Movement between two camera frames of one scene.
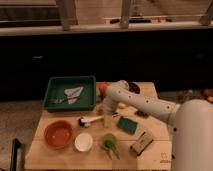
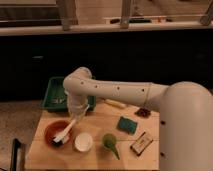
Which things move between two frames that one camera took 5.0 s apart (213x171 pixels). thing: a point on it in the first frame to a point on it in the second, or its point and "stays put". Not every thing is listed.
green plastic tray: x=70 y=93 stays put
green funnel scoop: x=109 y=141 stays put
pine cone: x=141 y=113 stays put
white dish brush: x=86 y=122 to x=62 y=138
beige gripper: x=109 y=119 to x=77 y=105
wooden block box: x=141 y=144 stays put
